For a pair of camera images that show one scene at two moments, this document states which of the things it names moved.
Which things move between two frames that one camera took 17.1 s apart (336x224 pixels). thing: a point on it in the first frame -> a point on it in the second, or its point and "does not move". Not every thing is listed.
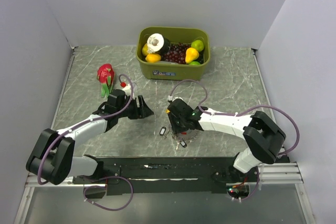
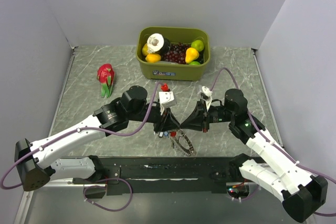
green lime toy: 198,44 does not move
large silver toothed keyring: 182,140 -> 191,152
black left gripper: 141,112 -> 167,120
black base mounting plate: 167,176 does not move
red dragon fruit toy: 105,76 does not move
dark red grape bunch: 176,53 does not move
